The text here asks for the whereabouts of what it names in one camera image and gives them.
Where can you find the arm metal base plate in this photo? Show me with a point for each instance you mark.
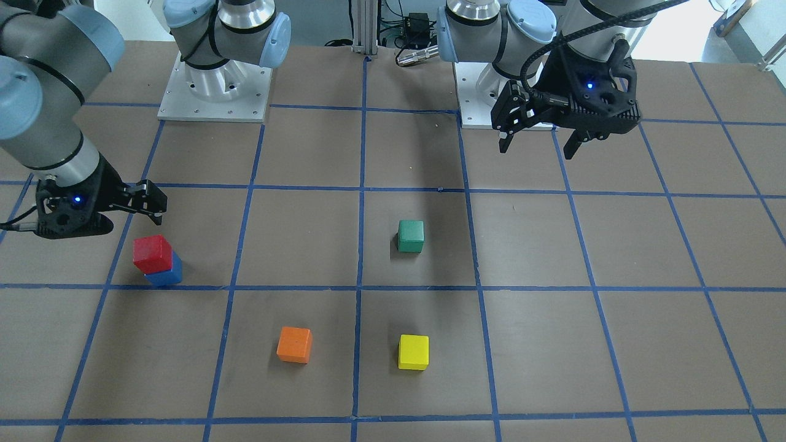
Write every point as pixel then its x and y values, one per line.
pixel 478 86
pixel 234 92

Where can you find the red wooden block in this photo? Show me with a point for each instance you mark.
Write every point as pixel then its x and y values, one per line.
pixel 152 254

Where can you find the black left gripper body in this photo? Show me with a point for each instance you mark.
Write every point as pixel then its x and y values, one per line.
pixel 556 78

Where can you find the blue wooden block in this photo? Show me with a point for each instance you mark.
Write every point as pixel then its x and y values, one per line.
pixel 165 271

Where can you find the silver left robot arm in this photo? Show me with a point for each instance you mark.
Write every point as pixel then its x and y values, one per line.
pixel 516 37

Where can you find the orange wooden block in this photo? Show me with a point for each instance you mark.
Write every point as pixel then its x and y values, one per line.
pixel 294 345

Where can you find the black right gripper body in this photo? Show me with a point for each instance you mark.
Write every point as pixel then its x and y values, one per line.
pixel 109 187

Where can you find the green wooden block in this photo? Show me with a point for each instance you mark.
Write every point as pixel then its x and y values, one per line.
pixel 411 236

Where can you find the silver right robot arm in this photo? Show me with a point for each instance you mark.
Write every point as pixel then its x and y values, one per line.
pixel 52 64

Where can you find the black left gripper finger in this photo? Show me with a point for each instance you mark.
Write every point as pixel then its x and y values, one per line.
pixel 577 138
pixel 505 138

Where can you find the yellow wooden block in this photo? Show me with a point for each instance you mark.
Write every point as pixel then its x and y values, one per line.
pixel 414 352

